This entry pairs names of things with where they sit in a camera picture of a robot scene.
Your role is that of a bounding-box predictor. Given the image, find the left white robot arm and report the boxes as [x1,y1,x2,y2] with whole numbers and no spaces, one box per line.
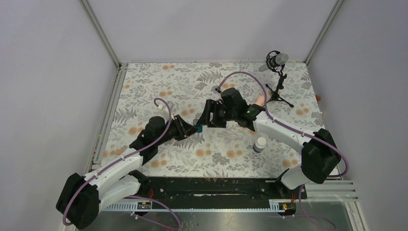
[56,115,199,229]

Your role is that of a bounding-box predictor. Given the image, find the left aluminium frame rail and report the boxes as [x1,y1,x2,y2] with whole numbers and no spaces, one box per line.
[79,0,121,68]

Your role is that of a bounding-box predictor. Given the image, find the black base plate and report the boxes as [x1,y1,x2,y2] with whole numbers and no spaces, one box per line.
[135,177,307,207]

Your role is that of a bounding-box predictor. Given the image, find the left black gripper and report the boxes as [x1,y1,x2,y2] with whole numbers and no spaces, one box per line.
[156,115,199,146]

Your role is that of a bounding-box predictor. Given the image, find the right aluminium frame rail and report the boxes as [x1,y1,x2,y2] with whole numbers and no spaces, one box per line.
[303,0,345,66]

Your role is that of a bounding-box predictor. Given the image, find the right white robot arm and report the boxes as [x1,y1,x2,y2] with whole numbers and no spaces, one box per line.
[197,88,341,198]

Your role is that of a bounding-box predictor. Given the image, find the white pill bottle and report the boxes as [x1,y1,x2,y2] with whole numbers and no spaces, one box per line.
[253,137,267,153]

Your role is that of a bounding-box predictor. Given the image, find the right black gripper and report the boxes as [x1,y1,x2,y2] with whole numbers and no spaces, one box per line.
[196,99,237,128]

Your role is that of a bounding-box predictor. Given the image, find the aluminium frame rail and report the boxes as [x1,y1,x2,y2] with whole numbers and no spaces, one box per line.
[303,0,345,66]
[79,0,121,68]

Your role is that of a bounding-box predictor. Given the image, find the microphone on black tripod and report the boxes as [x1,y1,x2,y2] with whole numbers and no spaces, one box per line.
[258,50,295,108]

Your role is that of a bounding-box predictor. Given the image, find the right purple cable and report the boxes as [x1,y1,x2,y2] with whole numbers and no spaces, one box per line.
[216,71,350,178]

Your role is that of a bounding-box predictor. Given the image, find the white slotted cable duct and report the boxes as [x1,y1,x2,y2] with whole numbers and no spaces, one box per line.
[103,200,296,213]

